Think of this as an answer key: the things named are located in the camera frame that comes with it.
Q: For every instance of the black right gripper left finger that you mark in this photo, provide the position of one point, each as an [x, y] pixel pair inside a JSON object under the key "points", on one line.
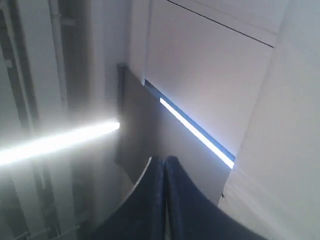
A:
{"points": [[142, 216]]}

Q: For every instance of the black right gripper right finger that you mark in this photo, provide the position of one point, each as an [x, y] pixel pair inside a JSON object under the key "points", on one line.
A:
{"points": [[191, 215]]}

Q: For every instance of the bright ceiling light strip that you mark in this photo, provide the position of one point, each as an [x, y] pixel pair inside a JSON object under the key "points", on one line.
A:
{"points": [[209, 144]]}

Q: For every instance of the ceiling light tube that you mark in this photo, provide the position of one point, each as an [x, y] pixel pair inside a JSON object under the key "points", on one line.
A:
{"points": [[49, 144]]}

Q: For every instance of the white ceiling pipe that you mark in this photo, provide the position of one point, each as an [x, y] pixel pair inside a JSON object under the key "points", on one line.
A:
{"points": [[58, 44]]}

